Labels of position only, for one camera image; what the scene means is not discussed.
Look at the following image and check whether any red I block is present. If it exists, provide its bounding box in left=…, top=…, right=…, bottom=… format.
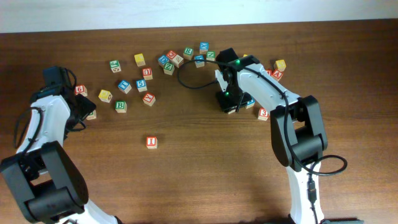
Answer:
left=146, top=136, right=158, bottom=149

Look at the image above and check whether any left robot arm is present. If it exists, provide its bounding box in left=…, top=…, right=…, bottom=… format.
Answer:
left=1, top=66, right=122, bottom=224

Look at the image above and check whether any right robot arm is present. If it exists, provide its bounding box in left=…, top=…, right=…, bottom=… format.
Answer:
left=215, top=49, right=328, bottom=223

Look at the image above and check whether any blue T block right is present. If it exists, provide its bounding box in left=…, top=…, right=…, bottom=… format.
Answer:
left=245, top=99, right=255, bottom=109

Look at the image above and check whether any blue t block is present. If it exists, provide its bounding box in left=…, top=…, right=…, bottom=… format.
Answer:
left=118, top=80, right=132, bottom=94
left=245, top=99, right=255, bottom=109

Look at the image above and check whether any red 6 block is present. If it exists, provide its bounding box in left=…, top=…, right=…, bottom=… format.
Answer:
left=75, top=85, right=88, bottom=96

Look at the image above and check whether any red 3 block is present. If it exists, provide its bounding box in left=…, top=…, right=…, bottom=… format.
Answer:
left=257, top=108, right=269, bottom=121

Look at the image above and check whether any green N block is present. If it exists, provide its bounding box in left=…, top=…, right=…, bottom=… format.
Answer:
left=206, top=51, right=216, bottom=61

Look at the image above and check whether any blue H block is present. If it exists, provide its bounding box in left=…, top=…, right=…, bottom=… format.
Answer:
left=194, top=55, right=205, bottom=68

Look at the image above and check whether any green B block left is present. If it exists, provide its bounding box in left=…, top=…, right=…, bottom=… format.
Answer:
left=86, top=110, right=96, bottom=120

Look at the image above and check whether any green b block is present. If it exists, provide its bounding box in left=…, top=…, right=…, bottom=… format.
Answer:
left=115, top=101, right=127, bottom=113
left=86, top=110, right=96, bottom=120

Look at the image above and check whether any red A block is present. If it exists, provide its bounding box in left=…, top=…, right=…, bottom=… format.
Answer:
left=271, top=70, right=284, bottom=82

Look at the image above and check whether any blue X block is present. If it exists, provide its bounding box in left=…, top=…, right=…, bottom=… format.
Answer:
left=199, top=42, right=209, bottom=54

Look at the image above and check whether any green J block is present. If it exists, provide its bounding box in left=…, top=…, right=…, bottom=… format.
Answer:
left=109, top=60, right=121, bottom=73

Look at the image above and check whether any yellow block far right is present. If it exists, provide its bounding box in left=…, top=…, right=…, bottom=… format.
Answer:
left=274, top=60, right=287, bottom=72

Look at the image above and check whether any green R block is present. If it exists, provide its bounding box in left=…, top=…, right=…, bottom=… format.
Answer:
left=183, top=47, right=194, bottom=60

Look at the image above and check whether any plain face red-edged block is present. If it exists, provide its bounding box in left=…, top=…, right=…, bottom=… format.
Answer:
left=170, top=55, right=184, bottom=68

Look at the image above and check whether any blue T block left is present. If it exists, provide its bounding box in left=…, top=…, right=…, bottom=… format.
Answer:
left=118, top=80, right=132, bottom=94

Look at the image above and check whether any green Z block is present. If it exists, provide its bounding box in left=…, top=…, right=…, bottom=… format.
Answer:
left=164, top=62, right=175, bottom=75

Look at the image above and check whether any red Q block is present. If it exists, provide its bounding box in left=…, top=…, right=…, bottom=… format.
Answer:
left=166, top=50, right=177, bottom=60

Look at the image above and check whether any blue D block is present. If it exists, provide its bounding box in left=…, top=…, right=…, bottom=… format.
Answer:
left=158, top=55, right=169, bottom=68

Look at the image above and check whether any red Y block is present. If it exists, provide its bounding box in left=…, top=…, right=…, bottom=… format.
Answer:
left=142, top=93, right=155, bottom=106

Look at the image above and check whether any blue 5 block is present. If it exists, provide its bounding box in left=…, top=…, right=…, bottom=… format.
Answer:
left=136, top=79, right=147, bottom=92

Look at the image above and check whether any yellow block top left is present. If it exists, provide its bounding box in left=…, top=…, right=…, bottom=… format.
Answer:
left=134, top=54, right=146, bottom=67

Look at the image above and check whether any red U block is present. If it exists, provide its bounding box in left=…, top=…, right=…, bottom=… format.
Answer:
left=142, top=67, right=153, bottom=80

